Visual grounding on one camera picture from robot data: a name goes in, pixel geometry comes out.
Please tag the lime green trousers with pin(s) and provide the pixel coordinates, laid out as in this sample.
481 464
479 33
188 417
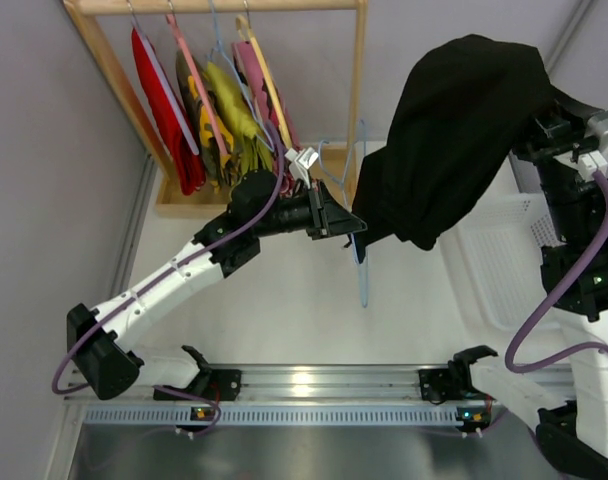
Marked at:
248 150

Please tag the aluminium mounting rail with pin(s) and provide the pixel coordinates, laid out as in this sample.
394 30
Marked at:
342 383

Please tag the pink hanger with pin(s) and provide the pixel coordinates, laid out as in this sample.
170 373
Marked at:
200 87

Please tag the slotted cable duct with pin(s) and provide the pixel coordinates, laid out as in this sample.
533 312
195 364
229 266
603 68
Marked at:
241 415

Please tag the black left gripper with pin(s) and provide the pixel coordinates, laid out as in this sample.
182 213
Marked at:
318 212

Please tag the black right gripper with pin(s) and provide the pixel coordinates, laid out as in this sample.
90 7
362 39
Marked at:
542 132

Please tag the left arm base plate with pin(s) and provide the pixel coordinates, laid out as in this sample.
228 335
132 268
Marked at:
216 385

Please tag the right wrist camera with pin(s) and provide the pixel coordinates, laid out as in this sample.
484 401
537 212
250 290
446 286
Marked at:
604 137

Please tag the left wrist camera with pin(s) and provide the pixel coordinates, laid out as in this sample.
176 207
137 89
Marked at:
300 163

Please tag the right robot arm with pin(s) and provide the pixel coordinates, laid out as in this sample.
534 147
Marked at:
569 327

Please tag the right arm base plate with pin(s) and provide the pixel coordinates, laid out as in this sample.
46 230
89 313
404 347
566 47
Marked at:
437 386

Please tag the white lavender hanger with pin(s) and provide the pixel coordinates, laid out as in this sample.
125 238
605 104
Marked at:
164 83

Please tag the camouflage yellow green trousers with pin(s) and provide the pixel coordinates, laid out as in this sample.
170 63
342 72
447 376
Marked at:
218 166

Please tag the light blue wire hanger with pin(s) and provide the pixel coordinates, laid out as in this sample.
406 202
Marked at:
218 48
361 207

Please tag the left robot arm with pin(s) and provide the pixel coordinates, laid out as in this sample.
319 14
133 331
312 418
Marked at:
103 340

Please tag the pink black patterned trousers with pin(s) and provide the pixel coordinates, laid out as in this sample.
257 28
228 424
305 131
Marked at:
259 104

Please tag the wooden clothes rack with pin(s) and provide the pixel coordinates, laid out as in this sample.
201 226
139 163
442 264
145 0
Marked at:
204 204

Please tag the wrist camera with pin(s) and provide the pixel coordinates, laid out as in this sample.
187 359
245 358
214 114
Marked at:
604 137
300 163

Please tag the red trousers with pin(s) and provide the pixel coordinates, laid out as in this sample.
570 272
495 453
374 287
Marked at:
189 167

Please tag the white plastic basket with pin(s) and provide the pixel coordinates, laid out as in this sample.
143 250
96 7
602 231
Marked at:
493 258

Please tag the cream wooden hanger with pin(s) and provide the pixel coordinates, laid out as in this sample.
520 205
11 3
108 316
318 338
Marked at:
255 73

